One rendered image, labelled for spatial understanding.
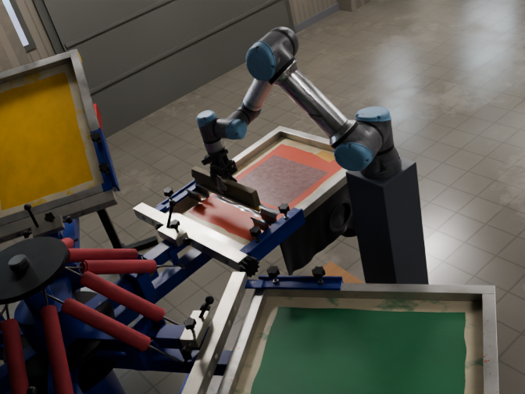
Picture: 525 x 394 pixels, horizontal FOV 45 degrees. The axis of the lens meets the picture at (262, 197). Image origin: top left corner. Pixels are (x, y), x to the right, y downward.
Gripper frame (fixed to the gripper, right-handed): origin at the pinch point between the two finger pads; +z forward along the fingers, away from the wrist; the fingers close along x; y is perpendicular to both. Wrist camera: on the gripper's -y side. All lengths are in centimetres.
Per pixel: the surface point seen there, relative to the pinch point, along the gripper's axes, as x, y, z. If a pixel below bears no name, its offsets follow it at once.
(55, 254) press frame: -74, 5, -23
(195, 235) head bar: -24.0, 6.8, 4.9
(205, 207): -2.7, -15.5, 13.4
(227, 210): 0.6, -4.5, 13.4
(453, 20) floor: 410, -151, 108
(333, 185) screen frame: 32.7, 29.0, 10.3
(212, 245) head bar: -24.7, 17.7, 4.9
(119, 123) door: 114, -318, 101
